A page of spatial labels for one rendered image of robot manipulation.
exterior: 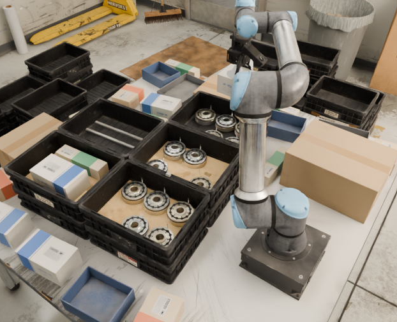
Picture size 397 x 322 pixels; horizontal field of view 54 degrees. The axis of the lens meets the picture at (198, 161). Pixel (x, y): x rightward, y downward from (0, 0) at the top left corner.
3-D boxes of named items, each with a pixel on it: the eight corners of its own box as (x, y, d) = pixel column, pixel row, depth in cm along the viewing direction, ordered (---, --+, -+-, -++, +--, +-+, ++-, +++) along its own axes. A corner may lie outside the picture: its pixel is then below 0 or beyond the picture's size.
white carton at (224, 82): (268, 93, 176) (270, 76, 170) (255, 106, 169) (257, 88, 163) (230, 80, 185) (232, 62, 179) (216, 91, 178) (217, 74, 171)
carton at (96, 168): (109, 172, 169) (107, 162, 165) (100, 181, 166) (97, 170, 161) (67, 154, 178) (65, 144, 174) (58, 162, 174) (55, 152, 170)
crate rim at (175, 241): (211, 197, 148) (211, 193, 147) (168, 256, 129) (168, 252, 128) (127, 162, 163) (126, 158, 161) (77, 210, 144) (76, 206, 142)
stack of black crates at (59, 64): (76, 89, 345) (64, 41, 315) (101, 100, 333) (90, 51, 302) (39, 110, 321) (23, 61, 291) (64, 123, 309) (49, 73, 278)
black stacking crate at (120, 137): (167, 140, 189) (166, 121, 181) (129, 177, 170) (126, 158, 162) (103, 116, 203) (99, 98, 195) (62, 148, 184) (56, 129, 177)
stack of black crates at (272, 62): (286, 87, 348) (292, 52, 325) (270, 103, 330) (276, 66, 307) (247, 73, 365) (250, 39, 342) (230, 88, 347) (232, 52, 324)
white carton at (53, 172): (90, 185, 164) (87, 170, 158) (70, 204, 156) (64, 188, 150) (57, 168, 171) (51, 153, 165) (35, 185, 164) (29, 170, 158)
